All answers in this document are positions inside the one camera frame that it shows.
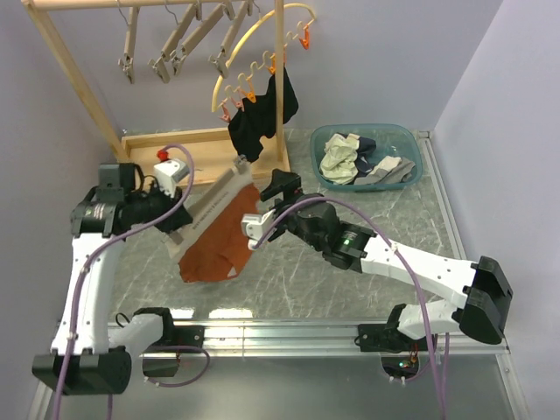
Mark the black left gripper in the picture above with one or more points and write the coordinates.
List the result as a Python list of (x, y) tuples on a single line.
[(180, 218)]

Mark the black underwear hanging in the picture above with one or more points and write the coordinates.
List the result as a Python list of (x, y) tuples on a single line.
[(253, 121)]

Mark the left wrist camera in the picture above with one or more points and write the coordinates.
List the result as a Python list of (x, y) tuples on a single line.
[(169, 172)]

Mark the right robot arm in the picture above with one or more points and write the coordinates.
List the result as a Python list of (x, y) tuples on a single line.
[(474, 297)]

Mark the aluminium rail frame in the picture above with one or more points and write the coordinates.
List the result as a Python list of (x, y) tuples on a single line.
[(279, 338)]

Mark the grey garment in basket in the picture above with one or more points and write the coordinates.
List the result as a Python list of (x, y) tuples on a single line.
[(390, 171)]

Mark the wooden drying rack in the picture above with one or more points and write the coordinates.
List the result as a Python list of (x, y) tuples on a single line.
[(138, 120)]

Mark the orange and cream underwear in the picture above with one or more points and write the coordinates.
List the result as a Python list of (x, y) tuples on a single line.
[(221, 252)]

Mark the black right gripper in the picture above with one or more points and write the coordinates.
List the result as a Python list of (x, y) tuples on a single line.
[(283, 181)]

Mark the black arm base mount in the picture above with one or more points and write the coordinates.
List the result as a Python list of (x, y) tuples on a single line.
[(402, 361)]

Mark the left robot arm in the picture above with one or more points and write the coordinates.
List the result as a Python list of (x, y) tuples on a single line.
[(85, 358)]

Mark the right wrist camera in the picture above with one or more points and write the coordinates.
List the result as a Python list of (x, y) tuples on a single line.
[(257, 227)]

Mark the teal plastic laundry basket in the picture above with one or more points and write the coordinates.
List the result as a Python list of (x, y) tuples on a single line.
[(391, 140)]

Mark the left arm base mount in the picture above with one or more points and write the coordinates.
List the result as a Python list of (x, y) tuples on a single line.
[(163, 359)]

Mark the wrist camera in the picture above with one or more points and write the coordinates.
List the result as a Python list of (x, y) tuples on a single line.
[(257, 227), (169, 172)]

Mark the navy garment in basket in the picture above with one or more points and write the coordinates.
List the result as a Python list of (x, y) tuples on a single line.
[(366, 147)]

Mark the curved multi-clip hanger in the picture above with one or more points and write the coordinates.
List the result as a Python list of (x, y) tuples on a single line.
[(268, 61)]

